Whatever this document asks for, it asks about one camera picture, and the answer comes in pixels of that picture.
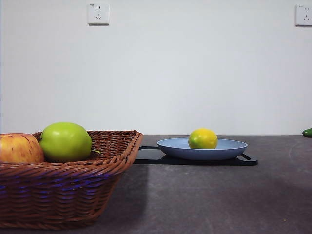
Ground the red yellow apple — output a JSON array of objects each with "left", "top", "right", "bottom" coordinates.
[{"left": 0, "top": 133, "right": 45, "bottom": 164}]

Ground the yellow green lemon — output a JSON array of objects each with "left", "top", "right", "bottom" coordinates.
[{"left": 188, "top": 128, "right": 218, "bottom": 150}]

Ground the black flat tray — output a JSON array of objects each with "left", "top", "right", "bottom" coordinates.
[{"left": 133, "top": 145, "right": 258, "bottom": 166}]

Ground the green apple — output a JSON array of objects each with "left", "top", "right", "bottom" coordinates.
[{"left": 39, "top": 121, "right": 101, "bottom": 163}]

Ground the brown wicker basket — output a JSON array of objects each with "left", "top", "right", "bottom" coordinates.
[{"left": 0, "top": 130, "right": 144, "bottom": 230}]

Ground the white wall socket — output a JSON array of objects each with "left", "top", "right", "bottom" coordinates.
[
  {"left": 295, "top": 4, "right": 312, "bottom": 27},
  {"left": 88, "top": 2, "right": 110, "bottom": 26}
]

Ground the blue plate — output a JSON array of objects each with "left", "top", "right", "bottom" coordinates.
[{"left": 156, "top": 137, "right": 249, "bottom": 161}]

